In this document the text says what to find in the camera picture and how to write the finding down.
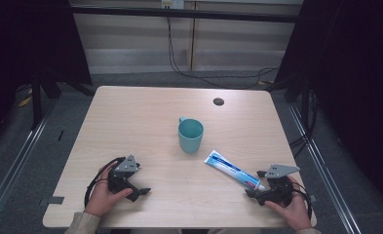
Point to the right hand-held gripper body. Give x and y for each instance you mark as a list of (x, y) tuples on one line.
[(278, 170)]

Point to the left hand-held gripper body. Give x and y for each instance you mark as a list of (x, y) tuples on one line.
[(124, 166)]

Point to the blue and white toothpaste tube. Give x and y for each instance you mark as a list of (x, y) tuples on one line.
[(231, 169)]

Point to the teal plastic cup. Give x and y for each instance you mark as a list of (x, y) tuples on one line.
[(190, 136)]

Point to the person's left hand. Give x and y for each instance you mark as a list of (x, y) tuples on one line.
[(102, 196)]

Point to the person's right hand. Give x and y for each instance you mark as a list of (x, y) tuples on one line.
[(294, 211)]

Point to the black metal stand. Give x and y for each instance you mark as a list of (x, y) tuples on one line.
[(36, 100), (305, 100)]

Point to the grey floor tape strip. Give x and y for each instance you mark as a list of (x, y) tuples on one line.
[(56, 200)]

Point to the dark round table grommet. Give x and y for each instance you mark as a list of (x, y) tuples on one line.
[(218, 101)]

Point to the dark curtain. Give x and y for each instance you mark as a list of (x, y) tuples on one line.
[(26, 42), (351, 81)]

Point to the black horizontal bar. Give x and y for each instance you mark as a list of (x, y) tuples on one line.
[(185, 13)]

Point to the aluminium floor rail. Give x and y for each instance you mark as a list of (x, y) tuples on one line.
[(15, 165), (328, 182)]

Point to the white wall socket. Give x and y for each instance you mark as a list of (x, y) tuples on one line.
[(172, 3)]

